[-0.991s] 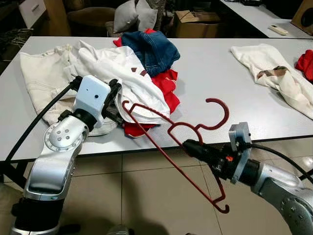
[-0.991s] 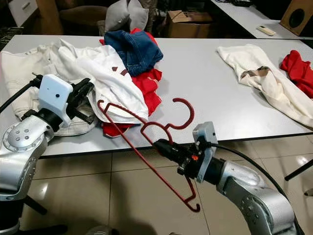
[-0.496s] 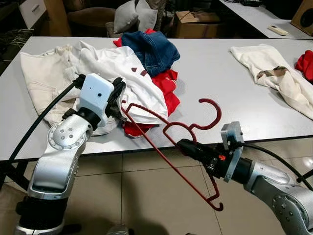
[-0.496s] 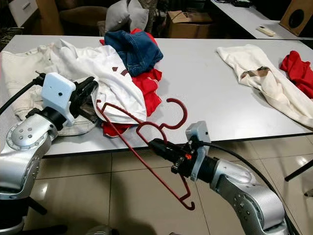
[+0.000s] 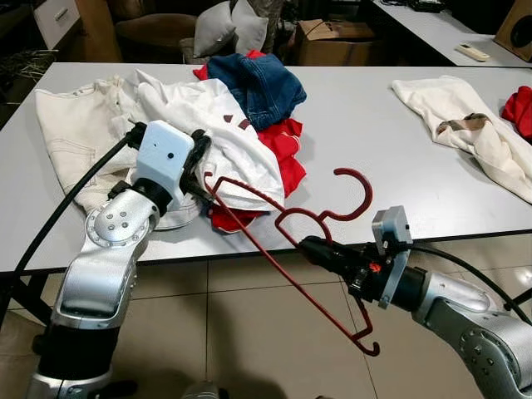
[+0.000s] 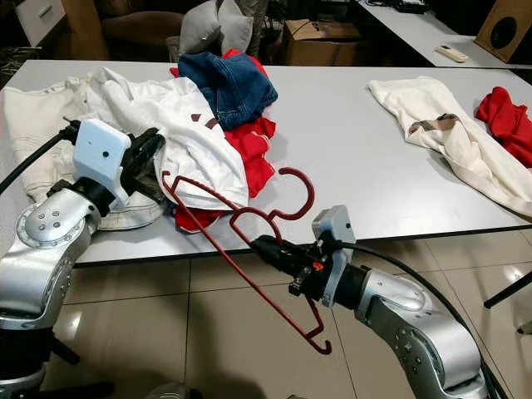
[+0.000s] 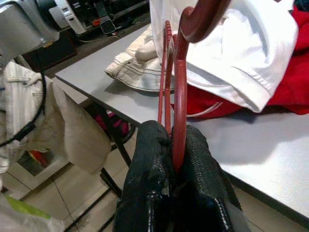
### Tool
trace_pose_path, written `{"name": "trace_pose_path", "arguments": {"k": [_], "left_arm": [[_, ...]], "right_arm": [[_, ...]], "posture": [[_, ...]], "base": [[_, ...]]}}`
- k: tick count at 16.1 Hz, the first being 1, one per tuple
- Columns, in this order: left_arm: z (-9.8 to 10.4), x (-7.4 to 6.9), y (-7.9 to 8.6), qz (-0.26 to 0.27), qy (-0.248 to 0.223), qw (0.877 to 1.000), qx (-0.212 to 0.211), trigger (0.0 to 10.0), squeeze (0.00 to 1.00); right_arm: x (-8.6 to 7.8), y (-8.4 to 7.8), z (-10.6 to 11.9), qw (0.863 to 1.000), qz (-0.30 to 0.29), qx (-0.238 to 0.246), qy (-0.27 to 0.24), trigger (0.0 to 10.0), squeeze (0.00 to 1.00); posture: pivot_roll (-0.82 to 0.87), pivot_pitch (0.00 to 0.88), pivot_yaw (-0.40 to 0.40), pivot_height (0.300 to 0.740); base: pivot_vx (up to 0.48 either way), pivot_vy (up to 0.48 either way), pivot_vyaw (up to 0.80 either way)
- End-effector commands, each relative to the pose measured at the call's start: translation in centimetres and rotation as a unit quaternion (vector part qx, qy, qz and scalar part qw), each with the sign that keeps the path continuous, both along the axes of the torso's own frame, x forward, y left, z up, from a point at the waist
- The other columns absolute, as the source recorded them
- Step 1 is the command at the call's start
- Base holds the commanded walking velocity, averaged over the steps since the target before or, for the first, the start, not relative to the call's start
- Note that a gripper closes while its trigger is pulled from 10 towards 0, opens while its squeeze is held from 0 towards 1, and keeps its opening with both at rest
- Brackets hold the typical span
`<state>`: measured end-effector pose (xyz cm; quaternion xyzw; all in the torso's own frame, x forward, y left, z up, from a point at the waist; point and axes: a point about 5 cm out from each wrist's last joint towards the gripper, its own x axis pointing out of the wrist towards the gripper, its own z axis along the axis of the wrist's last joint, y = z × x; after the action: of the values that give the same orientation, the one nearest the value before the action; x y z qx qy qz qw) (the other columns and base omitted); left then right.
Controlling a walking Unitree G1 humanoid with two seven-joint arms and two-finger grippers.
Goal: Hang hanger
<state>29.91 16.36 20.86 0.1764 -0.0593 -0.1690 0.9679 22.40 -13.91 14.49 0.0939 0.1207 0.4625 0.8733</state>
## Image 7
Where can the white printer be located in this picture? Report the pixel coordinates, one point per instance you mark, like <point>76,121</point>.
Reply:
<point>67,14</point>

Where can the white t-shirt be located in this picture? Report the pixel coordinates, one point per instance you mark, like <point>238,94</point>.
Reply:
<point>241,60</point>

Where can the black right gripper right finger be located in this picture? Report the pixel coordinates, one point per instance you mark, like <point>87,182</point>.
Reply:
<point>200,181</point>

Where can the red shirt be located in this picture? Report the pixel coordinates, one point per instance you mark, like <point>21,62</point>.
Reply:
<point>289,91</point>

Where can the beige shorts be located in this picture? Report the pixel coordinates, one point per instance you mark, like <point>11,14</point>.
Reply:
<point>135,70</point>

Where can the small grey fan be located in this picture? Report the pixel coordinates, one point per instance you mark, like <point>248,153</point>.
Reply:
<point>108,26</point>

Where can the beige jacket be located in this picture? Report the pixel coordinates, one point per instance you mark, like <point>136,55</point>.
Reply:
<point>72,130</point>

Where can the pink cloth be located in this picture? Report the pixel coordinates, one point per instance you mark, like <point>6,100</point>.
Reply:
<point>120,125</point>

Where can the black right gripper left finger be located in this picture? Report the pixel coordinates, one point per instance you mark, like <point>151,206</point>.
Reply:
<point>144,181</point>

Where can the black table leg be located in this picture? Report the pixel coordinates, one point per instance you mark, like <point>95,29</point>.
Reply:
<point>116,137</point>

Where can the red plastic hanger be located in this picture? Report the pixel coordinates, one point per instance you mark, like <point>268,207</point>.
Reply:
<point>179,96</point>

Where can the white cloth with green patch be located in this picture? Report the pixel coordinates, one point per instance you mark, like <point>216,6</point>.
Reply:
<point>19,217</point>

